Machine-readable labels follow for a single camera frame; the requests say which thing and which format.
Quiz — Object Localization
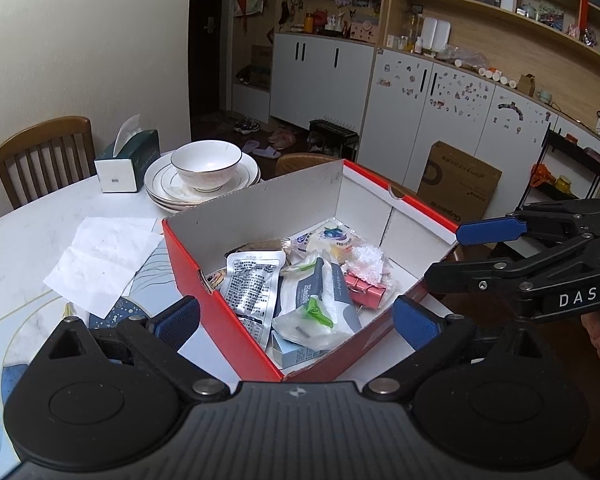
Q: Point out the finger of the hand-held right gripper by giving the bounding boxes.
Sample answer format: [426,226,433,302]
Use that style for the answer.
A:
[456,199,600,247]
[424,234,600,306]

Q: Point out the black trolley cart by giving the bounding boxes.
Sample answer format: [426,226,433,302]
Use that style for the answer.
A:
[517,122,600,211]

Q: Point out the white gold-rimmed bowl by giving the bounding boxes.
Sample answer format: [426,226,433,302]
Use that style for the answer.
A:
[170,140,243,193]

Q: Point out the pink binder clip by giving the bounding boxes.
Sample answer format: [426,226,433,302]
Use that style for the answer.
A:
[352,285,387,308]

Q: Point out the wooden chair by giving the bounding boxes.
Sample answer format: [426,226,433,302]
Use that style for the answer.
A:
[275,152,343,177]
[0,116,97,210]

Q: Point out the crinkled clear plastic bag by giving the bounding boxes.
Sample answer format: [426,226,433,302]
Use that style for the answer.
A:
[342,245,387,281]

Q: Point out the white tissue box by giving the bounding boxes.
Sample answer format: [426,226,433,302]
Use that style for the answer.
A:
[94,114,161,193]

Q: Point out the blueberry bread packet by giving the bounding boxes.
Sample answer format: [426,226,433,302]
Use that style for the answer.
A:
[305,222,363,256]

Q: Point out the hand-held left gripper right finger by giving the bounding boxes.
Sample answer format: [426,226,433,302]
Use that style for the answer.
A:
[362,295,556,401]

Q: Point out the black rack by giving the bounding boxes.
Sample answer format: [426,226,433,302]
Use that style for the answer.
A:
[307,118,359,162]

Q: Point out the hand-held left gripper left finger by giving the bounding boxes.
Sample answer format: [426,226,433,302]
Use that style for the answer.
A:
[30,295,231,402]

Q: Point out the wooden wall shelving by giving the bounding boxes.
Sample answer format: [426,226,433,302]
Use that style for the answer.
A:
[382,0,600,141]

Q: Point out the stack of white plates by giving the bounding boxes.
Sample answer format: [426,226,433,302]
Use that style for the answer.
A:
[144,151,262,202]

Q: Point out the blue white tissue pack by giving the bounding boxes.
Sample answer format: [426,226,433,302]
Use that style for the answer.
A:
[280,257,363,333]

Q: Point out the brown cardboard box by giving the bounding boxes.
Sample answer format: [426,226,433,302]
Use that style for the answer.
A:
[416,141,503,223]

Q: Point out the light blue small box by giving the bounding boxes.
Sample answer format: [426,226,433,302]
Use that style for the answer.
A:
[271,332,328,370]

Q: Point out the red cardboard box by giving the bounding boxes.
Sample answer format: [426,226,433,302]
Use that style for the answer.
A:
[161,158,461,383]

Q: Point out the pink slippers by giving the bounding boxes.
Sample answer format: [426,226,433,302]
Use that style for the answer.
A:
[267,127,297,150]

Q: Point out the purple slippers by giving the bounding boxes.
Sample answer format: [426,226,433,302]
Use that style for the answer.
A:
[242,139,283,160]

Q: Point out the dark door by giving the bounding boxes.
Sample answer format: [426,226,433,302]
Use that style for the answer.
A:
[187,0,238,126]

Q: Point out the white sticker cabinet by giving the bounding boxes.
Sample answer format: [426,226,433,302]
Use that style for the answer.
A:
[356,47,600,216]

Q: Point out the white entry cabinet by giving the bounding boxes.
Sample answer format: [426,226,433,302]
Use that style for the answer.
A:
[230,0,387,128]

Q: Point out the white paper sheet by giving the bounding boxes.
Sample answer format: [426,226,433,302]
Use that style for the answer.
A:
[44,216,165,318]

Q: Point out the silver foil packet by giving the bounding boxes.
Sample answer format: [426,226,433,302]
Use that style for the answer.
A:
[225,250,287,351]

